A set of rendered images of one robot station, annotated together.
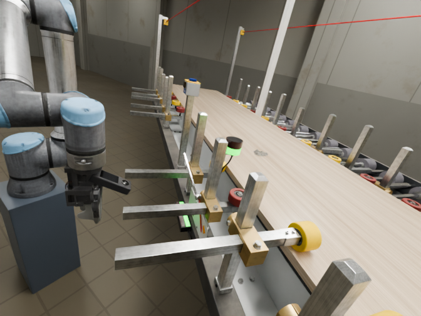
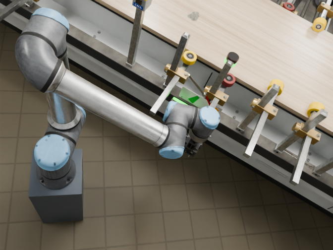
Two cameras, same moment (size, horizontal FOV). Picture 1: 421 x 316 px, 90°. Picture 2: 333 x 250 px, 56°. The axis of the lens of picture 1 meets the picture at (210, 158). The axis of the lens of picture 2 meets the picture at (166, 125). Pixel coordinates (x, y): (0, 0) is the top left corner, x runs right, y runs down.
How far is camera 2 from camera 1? 136 cm
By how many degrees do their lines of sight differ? 53
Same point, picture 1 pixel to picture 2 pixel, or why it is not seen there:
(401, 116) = not seen: outside the picture
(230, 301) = (248, 131)
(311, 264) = (281, 97)
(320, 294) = (314, 121)
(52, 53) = not seen: hidden behind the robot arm
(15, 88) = (176, 134)
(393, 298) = (306, 90)
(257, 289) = (242, 115)
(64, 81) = not seen: hidden behind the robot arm
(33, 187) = (73, 170)
